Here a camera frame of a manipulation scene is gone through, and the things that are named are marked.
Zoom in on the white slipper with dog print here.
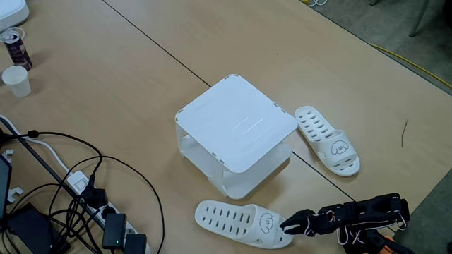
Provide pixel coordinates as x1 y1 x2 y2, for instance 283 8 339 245
294 105 362 178
194 200 295 250

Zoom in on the white plastic shoe rack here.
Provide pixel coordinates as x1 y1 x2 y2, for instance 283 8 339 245
174 73 299 200

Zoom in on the black power adapter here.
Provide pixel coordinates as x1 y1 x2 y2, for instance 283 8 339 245
124 233 148 254

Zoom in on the black adapter with green light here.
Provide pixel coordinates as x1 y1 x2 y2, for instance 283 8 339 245
102 212 127 250

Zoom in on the black plug charger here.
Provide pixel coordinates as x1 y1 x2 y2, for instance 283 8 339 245
83 186 107 210

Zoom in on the white power strip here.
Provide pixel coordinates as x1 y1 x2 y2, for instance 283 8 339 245
66 170 151 254

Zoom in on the grey chair leg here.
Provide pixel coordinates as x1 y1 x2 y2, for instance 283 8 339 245
408 0 432 38

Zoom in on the black flat power brick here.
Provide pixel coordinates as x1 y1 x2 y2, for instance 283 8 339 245
6 202 71 254

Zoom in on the white paper cup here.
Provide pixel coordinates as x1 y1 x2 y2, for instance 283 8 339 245
1 65 32 98

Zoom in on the dark purple drink can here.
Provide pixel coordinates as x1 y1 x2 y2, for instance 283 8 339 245
3 31 33 71

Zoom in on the white flat device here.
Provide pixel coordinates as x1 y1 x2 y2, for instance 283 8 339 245
0 0 30 32

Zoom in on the yellow floor cable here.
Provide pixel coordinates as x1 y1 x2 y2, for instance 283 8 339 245
369 42 452 90

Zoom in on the white power strip cable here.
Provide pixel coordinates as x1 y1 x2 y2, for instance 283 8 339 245
0 114 71 174

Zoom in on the black cable with ferrite bead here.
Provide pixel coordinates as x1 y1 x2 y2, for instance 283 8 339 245
0 129 166 254

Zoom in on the white printed bracket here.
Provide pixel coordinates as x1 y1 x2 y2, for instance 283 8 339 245
0 149 25 205

